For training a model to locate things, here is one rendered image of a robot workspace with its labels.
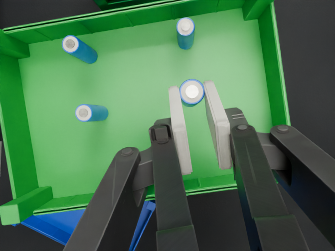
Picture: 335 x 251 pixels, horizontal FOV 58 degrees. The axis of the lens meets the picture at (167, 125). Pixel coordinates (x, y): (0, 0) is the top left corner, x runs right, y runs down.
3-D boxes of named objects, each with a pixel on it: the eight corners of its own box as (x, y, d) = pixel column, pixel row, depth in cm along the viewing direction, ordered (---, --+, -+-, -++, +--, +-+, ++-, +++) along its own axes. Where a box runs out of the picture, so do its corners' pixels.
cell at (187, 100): (198, 85, 27) (203, 76, 21) (201, 105, 28) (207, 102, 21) (178, 88, 28) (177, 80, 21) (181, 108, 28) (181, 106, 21)
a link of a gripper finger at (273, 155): (236, 151, 14) (299, 143, 14) (220, 108, 19) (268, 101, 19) (237, 176, 15) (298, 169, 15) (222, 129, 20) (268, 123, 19)
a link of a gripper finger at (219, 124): (215, 124, 16) (229, 122, 16) (202, 80, 22) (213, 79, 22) (219, 171, 17) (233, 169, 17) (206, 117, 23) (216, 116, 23)
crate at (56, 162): (257, 1, 35) (278, -32, 27) (281, 170, 36) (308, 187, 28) (13, 43, 37) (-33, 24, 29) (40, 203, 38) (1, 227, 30)
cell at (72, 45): (96, 47, 36) (77, 32, 30) (98, 62, 36) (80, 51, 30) (81, 50, 37) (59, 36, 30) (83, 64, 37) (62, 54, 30)
